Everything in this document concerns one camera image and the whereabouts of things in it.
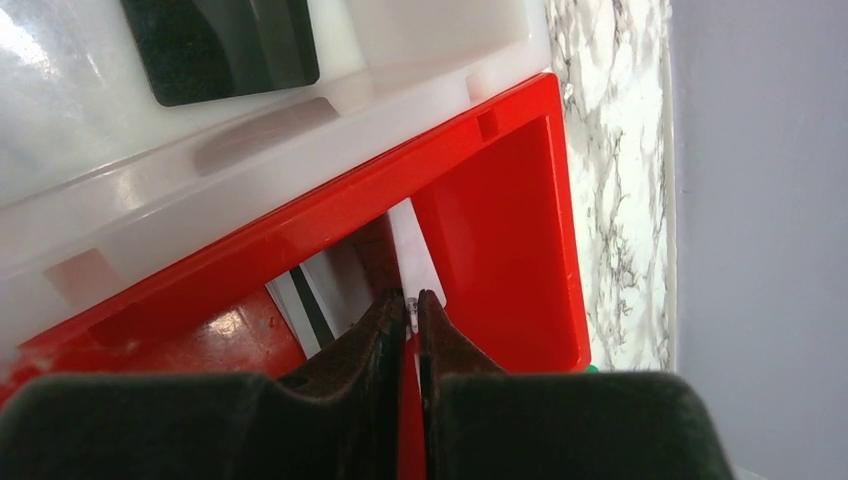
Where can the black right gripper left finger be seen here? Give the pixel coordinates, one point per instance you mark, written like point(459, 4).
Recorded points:
point(334, 417)

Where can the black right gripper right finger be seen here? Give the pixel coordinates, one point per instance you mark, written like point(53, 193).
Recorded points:
point(481, 422)

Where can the black card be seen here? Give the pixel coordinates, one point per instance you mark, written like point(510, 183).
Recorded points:
point(199, 51)

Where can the red plastic bin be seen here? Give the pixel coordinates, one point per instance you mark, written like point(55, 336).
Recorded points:
point(490, 191)

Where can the white plastic bin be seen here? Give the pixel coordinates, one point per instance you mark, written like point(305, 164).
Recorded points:
point(102, 186)

